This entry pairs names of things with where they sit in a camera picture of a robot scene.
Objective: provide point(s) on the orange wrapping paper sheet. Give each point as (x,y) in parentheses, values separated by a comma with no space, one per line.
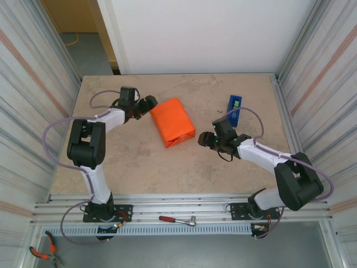
(173,120)

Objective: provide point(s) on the green tape roll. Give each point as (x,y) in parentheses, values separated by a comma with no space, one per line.
(236,105)

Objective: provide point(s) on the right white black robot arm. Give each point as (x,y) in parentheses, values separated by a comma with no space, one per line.
(256,153)

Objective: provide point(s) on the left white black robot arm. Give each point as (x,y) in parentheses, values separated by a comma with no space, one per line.
(97,184)

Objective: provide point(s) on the blue tape dispenser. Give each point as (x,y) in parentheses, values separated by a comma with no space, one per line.
(233,120)

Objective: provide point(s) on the yellow wooden door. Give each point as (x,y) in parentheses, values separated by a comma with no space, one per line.
(107,42)

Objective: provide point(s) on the aluminium mounting rails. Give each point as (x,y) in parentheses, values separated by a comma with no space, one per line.
(181,203)

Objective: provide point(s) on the aluminium side rail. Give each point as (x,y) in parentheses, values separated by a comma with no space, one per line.
(279,92)

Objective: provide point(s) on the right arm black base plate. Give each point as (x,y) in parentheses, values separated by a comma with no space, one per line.
(237,209)

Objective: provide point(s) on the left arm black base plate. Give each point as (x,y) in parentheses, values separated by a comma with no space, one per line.
(127,209)

